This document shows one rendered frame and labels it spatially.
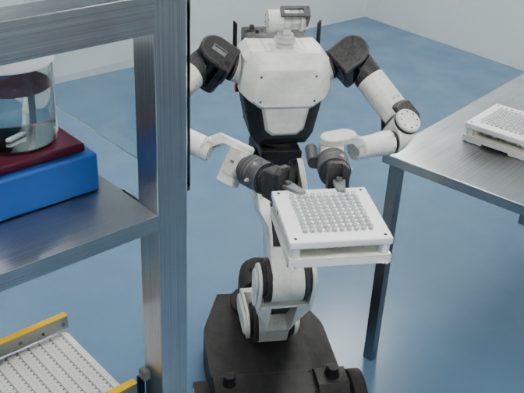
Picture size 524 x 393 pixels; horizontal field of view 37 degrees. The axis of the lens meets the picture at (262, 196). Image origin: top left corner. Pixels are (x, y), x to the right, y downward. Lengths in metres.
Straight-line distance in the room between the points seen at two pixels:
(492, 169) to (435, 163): 0.18
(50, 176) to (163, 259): 0.24
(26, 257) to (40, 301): 2.20
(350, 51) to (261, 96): 0.30
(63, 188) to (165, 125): 0.22
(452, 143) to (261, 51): 0.83
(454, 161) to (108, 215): 1.58
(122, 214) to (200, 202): 2.76
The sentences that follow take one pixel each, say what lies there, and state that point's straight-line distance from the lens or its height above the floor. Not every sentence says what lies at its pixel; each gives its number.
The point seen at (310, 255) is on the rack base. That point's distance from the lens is 1.81.
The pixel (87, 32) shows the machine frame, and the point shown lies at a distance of 1.13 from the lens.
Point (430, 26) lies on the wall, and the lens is 6.96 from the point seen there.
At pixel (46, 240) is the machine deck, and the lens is 1.27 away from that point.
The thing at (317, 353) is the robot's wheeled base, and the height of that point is 0.17.
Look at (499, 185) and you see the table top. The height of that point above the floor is 0.89.
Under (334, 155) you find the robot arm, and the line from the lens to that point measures 2.11.
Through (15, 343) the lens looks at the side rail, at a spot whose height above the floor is 0.93.
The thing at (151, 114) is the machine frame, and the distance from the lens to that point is 1.25.
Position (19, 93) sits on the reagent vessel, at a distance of 1.30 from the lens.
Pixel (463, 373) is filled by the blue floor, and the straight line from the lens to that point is 3.17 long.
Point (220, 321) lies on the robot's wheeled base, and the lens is 2.99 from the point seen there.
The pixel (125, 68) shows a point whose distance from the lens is 1.40.
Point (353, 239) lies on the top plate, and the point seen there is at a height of 1.07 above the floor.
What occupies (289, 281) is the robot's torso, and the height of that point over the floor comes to 0.62.
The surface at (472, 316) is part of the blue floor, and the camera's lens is 3.48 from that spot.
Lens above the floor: 2.02
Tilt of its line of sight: 29 degrees down
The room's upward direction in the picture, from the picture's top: 3 degrees clockwise
